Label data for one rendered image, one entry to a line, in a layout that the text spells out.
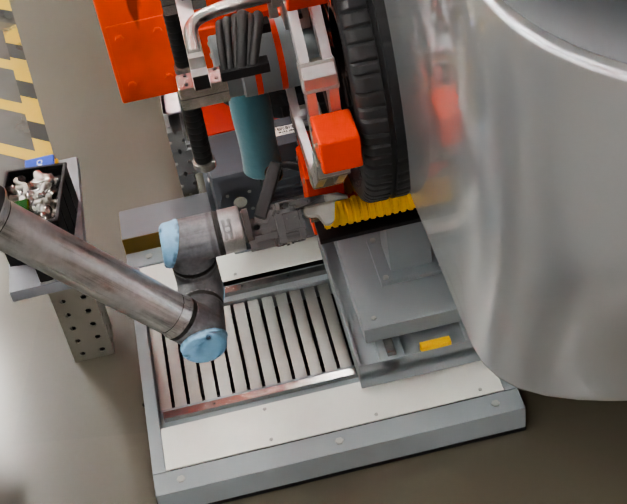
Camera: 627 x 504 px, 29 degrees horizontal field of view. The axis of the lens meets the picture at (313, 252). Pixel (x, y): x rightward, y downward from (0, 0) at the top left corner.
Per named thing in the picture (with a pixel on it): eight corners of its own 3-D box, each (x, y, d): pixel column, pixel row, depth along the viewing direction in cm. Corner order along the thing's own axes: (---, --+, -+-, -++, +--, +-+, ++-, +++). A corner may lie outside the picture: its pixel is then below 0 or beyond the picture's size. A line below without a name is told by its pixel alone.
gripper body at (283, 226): (308, 239, 243) (250, 252, 243) (299, 197, 244) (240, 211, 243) (310, 237, 236) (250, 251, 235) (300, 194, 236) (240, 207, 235)
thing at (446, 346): (515, 355, 277) (514, 326, 270) (362, 391, 275) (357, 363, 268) (454, 217, 314) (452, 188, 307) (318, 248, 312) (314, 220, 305)
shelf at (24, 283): (90, 284, 263) (86, 274, 260) (13, 302, 262) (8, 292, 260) (80, 165, 294) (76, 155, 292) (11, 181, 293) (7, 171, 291)
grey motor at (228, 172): (388, 241, 310) (375, 133, 287) (228, 278, 308) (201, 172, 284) (372, 197, 324) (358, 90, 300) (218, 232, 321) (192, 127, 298)
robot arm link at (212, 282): (183, 329, 246) (171, 287, 237) (181, 288, 254) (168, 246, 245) (229, 320, 246) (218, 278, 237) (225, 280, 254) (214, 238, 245)
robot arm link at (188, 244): (162, 249, 245) (151, 213, 238) (222, 235, 246) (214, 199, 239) (167, 281, 238) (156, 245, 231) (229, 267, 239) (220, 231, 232)
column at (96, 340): (114, 353, 305) (70, 230, 277) (75, 362, 305) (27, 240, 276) (111, 325, 312) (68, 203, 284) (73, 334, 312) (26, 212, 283)
